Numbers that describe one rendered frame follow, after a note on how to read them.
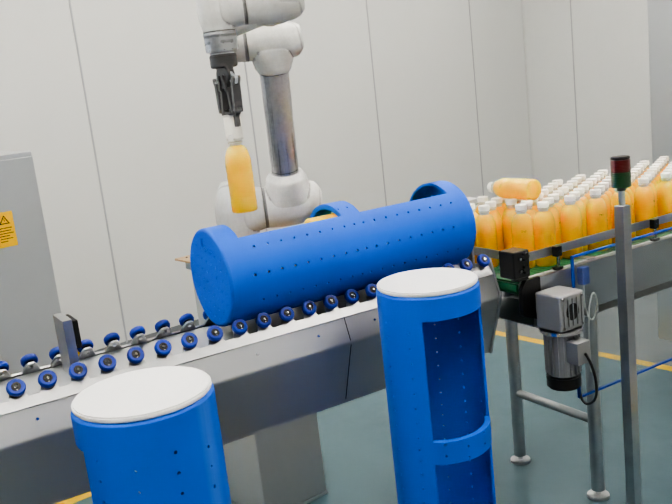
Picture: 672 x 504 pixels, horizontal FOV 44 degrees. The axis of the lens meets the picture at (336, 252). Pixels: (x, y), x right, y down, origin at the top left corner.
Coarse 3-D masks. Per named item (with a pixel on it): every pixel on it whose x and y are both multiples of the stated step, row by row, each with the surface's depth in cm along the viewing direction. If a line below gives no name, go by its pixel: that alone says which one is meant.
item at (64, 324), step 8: (56, 320) 216; (64, 320) 211; (72, 320) 213; (56, 328) 218; (64, 328) 211; (72, 328) 212; (64, 336) 212; (72, 336) 212; (80, 336) 214; (64, 344) 214; (72, 344) 212; (80, 344) 214; (64, 352) 216; (72, 352) 213; (64, 360) 218; (72, 360) 213; (64, 368) 220
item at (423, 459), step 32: (384, 320) 226; (416, 320) 218; (448, 320) 244; (480, 320) 232; (384, 352) 230; (416, 352) 220; (448, 352) 247; (480, 352) 235; (416, 384) 222; (448, 384) 249; (480, 384) 240; (416, 416) 225; (448, 416) 251; (480, 416) 243; (416, 448) 227; (448, 448) 224; (480, 448) 228; (416, 480) 230; (448, 480) 256; (480, 480) 250
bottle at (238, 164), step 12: (240, 144) 233; (228, 156) 232; (240, 156) 231; (228, 168) 232; (240, 168) 231; (228, 180) 234; (240, 180) 232; (252, 180) 234; (240, 192) 233; (252, 192) 234; (240, 204) 233; (252, 204) 234
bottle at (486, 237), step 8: (480, 216) 288; (488, 216) 288; (480, 224) 288; (488, 224) 287; (480, 232) 288; (488, 232) 287; (496, 232) 290; (480, 240) 289; (488, 240) 288; (496, 240) 290; (488, 248) 288; (496, 248) 290; (496, 264) 290
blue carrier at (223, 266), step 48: (432, 192) 282; (192, 240) 242; (240, 240) 229; (288, 240) 235; (336, 240) 242; (384, 240) 250; (432, 240) 259; (240, 288) 226; (288, 288) 235; (336, 288) 246
